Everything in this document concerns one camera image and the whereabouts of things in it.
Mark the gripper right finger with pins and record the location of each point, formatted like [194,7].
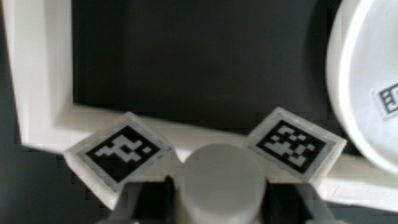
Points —
[293,205]

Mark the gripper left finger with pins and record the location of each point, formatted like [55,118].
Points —
[144,206]

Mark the white frame left block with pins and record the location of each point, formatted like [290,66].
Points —
[38,33]

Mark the white round table top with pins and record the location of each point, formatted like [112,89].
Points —
[363,77]

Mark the white frame front bar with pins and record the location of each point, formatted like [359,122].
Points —
[350,181]

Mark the white cross table base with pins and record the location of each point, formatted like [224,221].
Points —
[222,176]

